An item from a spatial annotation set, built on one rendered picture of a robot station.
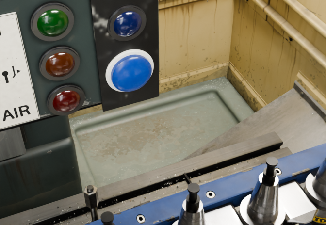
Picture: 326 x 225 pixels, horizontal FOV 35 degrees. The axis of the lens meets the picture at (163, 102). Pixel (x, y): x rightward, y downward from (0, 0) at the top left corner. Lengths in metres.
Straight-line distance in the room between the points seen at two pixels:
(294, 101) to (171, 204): 0.85
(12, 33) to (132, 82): 0.09
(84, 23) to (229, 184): 0.48
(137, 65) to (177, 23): 1.36
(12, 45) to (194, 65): 1.54
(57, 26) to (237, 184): 0.50
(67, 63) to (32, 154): 1.00
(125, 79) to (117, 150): 1.35
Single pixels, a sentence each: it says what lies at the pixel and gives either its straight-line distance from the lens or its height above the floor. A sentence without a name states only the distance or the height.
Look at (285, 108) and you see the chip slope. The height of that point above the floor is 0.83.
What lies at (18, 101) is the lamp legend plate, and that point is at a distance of 0.36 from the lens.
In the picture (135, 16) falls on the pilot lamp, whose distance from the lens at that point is 0.34.
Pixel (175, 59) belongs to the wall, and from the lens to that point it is 1.79.
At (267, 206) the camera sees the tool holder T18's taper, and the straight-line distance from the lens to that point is 0.72.
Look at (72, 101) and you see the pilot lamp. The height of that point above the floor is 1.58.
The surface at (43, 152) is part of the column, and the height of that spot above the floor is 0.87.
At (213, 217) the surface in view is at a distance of 0.75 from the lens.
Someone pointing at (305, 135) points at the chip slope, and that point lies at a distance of 1.45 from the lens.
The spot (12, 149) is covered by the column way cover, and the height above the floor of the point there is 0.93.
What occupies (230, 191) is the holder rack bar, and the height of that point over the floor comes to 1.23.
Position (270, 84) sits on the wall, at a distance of 1.69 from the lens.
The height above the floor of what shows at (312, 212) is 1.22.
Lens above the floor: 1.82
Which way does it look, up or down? 41 degrees down
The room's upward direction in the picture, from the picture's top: 1 degrees counter-clockwise
